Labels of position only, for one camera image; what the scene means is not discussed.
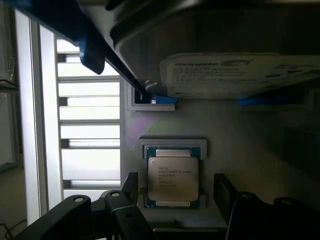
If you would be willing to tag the Seagate hard disk drive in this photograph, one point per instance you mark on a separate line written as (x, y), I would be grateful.
(217, 45)

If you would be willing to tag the blue disk mounting rail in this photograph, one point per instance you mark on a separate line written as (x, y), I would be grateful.
(75, 32)

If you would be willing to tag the grey 3D-printed parts rack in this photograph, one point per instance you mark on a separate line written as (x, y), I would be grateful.
(225, 150)

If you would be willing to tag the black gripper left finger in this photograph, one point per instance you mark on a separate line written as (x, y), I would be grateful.
(125, 215)

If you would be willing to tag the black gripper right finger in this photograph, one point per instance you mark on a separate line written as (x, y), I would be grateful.
(237, 212)

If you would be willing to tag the metal slat table frame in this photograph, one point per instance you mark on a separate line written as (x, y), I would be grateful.
(75, 125)

